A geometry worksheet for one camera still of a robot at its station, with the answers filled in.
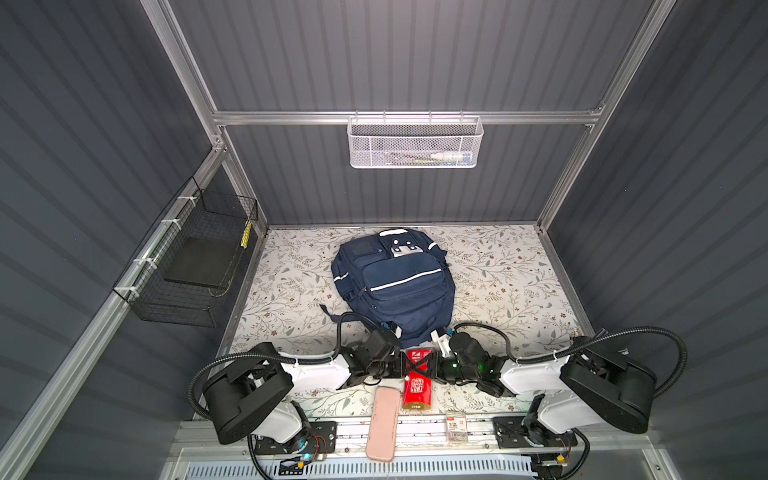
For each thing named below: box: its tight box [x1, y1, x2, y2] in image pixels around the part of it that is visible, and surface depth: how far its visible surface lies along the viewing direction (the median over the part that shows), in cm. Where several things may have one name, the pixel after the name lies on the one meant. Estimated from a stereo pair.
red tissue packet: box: [403, 349, 433, 409], surface depth 82 cm
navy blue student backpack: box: [320, 229, 455, 348], surface depth 89 cm
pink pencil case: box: [366, 386, 401, 463], surface depth 75 cm
